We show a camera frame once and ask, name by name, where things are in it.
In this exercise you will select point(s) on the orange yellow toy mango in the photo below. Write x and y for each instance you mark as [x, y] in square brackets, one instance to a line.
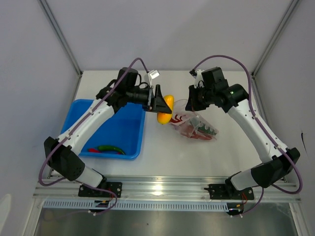
[165, 109]

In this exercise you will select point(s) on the red toy chili pepper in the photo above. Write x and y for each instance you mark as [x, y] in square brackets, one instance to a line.
[93, 150]

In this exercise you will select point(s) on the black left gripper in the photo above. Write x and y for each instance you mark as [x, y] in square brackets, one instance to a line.
[157, 103]

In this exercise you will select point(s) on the blue plastic bin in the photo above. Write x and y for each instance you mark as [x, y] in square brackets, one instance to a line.
[124, 130]

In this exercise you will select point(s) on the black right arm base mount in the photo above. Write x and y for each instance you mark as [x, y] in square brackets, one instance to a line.
[223, 192]

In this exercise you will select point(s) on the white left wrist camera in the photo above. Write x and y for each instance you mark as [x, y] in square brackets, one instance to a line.
[148, 78]

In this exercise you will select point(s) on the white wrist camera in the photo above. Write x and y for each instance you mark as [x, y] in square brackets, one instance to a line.
[198, 80]
[148, 78]

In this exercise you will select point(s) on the slotted white cable duct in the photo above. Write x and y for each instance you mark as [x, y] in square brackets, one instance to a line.
[136, 205]

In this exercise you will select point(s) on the clear pink zip top bag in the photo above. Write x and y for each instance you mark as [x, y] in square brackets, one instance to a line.
[194, 125]

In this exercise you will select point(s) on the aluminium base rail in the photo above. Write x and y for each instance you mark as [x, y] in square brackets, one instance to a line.
[183, 189]

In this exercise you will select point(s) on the aluminium frame post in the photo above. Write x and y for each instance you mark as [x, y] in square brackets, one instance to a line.
[281, 26]
[60, 35]

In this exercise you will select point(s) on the left aluminium frame post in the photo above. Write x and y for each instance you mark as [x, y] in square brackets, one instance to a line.
[60, 35]

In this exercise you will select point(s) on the right aluminium frame post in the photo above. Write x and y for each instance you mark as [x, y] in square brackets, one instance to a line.
[281, 26]

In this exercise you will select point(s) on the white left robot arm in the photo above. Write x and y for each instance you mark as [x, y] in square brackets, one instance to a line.
[62, 153]

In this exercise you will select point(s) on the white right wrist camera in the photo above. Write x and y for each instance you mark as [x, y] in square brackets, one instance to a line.
[198, 80]

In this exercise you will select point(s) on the green toy chili pepper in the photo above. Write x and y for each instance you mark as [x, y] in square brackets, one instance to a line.
[105, 148]

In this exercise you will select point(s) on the dark green toy cucumber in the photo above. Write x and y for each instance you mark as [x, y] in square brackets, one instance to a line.
[203, 127]

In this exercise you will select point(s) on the red toy lobster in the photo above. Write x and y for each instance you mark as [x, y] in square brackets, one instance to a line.
[189, 127]

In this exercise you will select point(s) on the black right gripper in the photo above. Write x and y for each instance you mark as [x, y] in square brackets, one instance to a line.
[192, 104]

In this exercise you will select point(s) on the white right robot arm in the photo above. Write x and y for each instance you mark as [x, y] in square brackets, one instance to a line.
[277, 160]

